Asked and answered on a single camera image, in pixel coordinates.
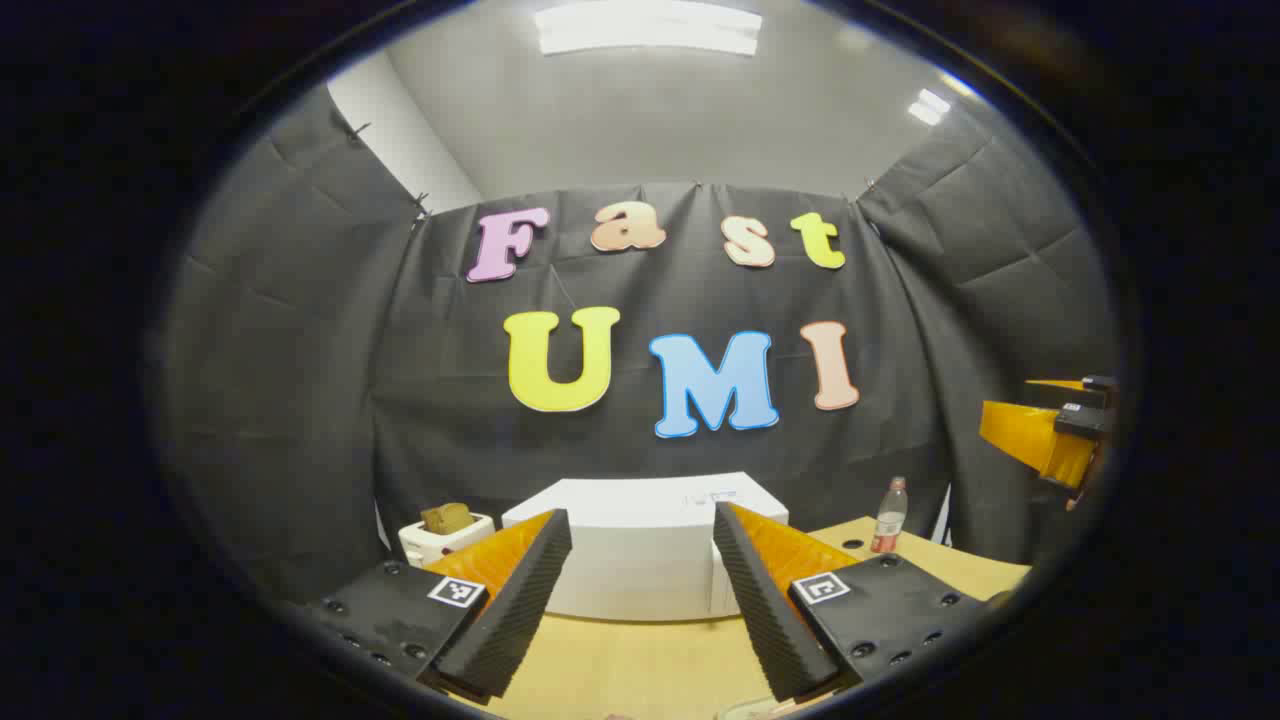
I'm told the white toaster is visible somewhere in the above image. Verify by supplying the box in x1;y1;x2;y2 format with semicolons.
398;512;496;569

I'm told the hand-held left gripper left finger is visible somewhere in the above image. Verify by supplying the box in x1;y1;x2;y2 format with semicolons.
300;508;574;701

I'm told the long ceiling light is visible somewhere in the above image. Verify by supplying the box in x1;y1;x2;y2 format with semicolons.
533;0;763;57

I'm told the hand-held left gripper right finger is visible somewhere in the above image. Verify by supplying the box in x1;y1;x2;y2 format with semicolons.
712;502;991;703

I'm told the white microwave oven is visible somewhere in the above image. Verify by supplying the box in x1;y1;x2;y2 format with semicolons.
500;472;791;623

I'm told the black backdrop cloth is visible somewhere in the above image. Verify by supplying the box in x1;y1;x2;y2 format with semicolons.
150;85;1121;606

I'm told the clear bottle with red label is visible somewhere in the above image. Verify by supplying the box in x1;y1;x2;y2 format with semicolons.
870;477;909;555

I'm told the brown bread slice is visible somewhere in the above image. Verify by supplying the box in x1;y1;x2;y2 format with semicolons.
420;502;476;535

